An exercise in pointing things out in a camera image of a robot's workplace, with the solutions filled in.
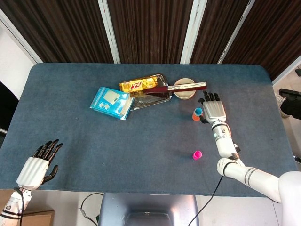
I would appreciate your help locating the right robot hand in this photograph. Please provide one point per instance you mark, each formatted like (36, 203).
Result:
(215, 111)

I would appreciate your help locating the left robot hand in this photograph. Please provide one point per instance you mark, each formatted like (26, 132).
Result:
(31, 173)

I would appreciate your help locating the light blue plastic cup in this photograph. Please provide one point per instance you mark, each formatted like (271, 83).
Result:
(198, 111)

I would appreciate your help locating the pink plastic cup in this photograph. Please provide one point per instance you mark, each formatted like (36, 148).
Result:
(196, 155)

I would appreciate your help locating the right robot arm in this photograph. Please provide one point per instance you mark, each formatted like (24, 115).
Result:
(225, 143)

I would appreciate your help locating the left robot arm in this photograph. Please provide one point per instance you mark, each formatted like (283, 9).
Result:
(13, 204)

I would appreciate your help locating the orange plastic cup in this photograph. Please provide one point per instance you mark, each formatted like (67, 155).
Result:
(195, 117)

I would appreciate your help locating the beige ceramic bowl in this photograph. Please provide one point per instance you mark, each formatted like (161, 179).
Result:
(185, 95)

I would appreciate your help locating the dark red chopsticks box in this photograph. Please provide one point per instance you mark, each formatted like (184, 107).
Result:
(183, 87)

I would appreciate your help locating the brown cardboard box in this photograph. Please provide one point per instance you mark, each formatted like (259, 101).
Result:
(37, 219)

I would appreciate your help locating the shiny metal tray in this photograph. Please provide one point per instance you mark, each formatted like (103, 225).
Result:
(150, 101)

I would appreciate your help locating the black curved panel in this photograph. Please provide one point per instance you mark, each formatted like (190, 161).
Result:
(7, 106)

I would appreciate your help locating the black bag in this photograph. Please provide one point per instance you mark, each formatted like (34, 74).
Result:
(291, 108)

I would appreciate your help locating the gold snack package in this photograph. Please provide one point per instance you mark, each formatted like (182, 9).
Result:
(136, 85)

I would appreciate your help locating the dark brown partition panel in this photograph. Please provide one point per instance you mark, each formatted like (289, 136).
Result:
(58, 28)
(216, 28)
(270, 30)
(150, 28)

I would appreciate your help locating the blue tablecloth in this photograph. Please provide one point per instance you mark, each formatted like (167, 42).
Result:
(117, 146)

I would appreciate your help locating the silver blue robot torso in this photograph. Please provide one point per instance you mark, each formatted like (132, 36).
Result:
(148, 207)

